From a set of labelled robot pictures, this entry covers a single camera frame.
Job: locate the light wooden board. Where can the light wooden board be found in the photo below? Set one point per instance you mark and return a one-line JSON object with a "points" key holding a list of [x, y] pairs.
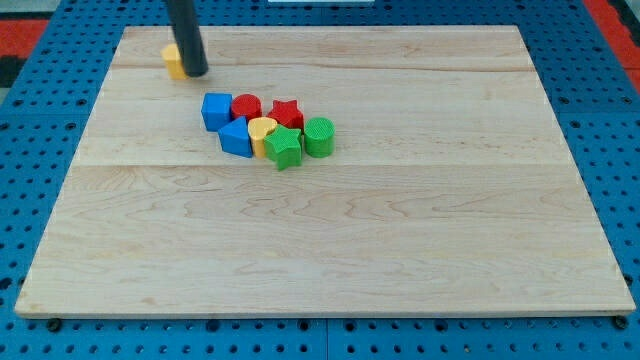
{"points": [[451, 191]]}

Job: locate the yellow heart block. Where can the yellow heart block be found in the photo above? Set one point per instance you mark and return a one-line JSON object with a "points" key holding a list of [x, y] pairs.
{"points": [[258, 129]]}

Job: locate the green star block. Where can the green star block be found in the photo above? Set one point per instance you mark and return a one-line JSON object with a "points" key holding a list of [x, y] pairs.
{"points": [[284, 147]]}

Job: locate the red cylinder block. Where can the red cylinder block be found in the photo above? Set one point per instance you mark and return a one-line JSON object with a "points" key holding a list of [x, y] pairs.
{"points": [[246, 105]]}

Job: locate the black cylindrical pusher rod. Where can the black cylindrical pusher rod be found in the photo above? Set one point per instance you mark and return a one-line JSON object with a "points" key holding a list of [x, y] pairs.
{"points": [[185, 27]]}

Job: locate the blue cube block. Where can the blue cube block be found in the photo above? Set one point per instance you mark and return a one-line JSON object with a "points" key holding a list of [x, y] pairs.
{"points": [[216, 110]]}

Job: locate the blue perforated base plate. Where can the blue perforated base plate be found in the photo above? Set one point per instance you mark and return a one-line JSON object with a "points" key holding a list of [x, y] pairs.
{"points": [[42, 115]]}

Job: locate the green cylinder block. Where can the green cylinder block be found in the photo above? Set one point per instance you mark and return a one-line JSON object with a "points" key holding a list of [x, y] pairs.
{"points": [[319, 137]]}

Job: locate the blue triangle block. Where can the blue triangle block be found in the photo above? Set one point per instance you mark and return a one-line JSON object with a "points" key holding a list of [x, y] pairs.
{"points": [[234, 138]]}

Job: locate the red star block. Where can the red star block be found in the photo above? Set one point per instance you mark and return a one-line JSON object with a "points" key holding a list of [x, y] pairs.
{"points": [[287, 113]]}

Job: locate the yellow block behind rod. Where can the yellow block behind rod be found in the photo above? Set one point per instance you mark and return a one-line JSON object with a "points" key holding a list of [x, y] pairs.
{"points": [[173, 62]]}

